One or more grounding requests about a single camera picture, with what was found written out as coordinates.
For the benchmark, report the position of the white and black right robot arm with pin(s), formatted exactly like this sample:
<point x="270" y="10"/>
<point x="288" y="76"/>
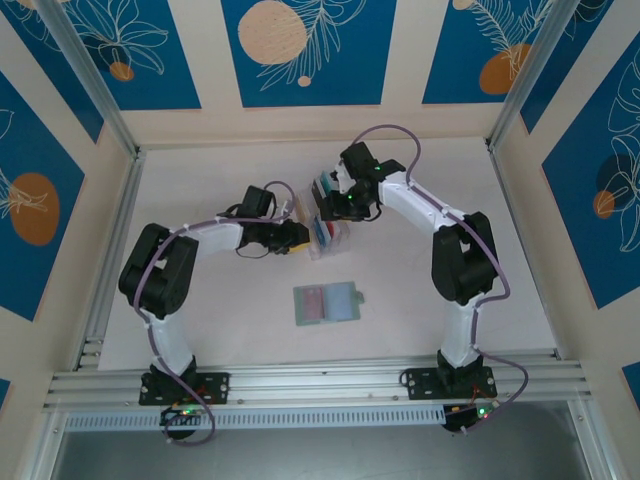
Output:
<point x="410" y="200"/>

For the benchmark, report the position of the blue card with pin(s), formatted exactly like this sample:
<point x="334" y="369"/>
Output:
<point x="318" y="231"/>

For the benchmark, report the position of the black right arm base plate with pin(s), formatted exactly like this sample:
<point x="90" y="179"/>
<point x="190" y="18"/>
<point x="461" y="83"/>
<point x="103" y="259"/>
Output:
<point x="417" y="382"/>

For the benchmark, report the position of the black card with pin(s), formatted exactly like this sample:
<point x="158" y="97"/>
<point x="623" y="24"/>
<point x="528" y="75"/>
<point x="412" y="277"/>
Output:
<point x="317" y="192"/>

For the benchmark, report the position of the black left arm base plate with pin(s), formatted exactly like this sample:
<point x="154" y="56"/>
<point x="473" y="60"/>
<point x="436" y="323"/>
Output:
<point x="220" y="387"/>

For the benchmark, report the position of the aluminium table side rail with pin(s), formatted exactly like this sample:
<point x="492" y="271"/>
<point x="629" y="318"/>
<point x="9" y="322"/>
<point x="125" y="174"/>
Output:
<point x="117" y="240"/>
<point x="525" y="250"/>

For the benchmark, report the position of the aluminium frame post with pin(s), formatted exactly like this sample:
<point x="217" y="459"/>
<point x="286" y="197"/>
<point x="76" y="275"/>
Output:
<point x="90" y="75"/>
<point x="527" y="75"/>

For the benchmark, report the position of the clear acrylic card stand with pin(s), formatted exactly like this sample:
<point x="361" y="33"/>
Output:
<point x="330" y="250"/>

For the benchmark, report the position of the teal card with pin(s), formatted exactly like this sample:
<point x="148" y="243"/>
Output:
<point x="327" y="182"/>

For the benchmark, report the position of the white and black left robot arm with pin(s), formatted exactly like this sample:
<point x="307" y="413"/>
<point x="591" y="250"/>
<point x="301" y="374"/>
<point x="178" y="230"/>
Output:
<point x="215" y="240"/>

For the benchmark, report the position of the beige card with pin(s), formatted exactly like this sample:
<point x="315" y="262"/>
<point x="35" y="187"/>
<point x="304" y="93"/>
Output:
<point x="301" y="210"/>

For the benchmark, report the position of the long aluminium mounting rail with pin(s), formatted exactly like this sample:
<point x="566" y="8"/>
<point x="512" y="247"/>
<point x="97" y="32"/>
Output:
<point x="325" y="385"/>

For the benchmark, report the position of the green card holder wallet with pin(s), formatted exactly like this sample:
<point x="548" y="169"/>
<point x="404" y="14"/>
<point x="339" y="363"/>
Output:
<point x="340" y="305"/>

